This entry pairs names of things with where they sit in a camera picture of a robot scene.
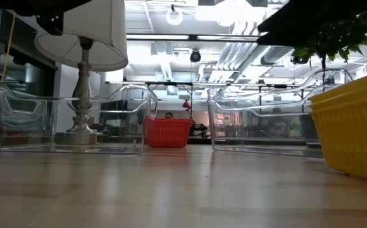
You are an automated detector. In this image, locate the orange plastic basket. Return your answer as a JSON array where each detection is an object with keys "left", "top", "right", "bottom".
[{"left": 143, "top": 116, "right": 193, "bottom": 149}]

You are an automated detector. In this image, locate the yellow plastic basket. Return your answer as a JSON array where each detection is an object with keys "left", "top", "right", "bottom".
[
  {"left": 308, "top": 69, "right": 367, "bottom": 104},
  {"left": 309, "top": 91, "right": 367, "bottom": 184}
]

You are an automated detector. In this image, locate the red and black device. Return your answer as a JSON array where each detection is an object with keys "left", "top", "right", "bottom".
[{"left": 182, "top": 100, "right": 209, "bottom": 139}]

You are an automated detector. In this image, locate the clear plastic bin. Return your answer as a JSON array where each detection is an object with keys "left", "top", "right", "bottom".
[
  {"left": 0, "top": 82, "right": 159, "bottom": 155},
  {"left": 207, "top": 68, "right": 354, "bottom": 158}
]

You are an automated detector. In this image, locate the silver lamp base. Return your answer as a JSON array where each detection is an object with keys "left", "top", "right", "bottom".
[{"left": 54, "top": 36, "right": 108, "bottom": 145}]

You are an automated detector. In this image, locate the white lamp shade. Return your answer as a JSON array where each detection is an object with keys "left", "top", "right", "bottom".
[{"left": 34, "top": 0, "right": 129, "bottom": 72}]

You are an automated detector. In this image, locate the green leafy plant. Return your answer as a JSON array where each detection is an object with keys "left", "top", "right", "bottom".
[{"left": 292, "top": 6, "right": 367, "bottom": 84}]

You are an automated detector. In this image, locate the black round ceiling camera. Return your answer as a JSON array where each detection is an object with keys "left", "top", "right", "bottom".
[{"left": 189, "top": 49, "right": 202, "bottom": 63}]

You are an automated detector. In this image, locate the white ring light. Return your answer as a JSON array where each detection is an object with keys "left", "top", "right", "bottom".
[{"left": 165, "top": 8, "right": 184, "bottom": 27}]

